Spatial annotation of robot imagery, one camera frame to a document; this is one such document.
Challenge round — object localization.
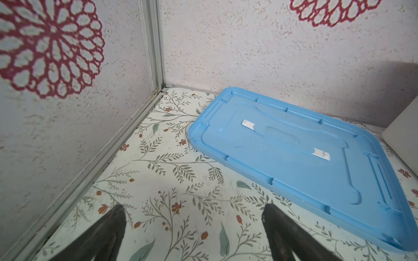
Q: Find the white plastic storage bin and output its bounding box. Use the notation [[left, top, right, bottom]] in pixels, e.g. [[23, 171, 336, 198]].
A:
[[382, 97, 418, 176]]

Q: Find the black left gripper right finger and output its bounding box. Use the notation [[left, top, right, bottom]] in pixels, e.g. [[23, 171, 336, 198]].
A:
[[262, 204, 339, 261]]

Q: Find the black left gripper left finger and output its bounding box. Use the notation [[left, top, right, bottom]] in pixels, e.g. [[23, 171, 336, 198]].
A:
[[52, 204, 127, 261]]

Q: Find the blue plastic lid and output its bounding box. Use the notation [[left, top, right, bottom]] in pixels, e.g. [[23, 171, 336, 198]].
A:
[[188, 87, 418, 253]]

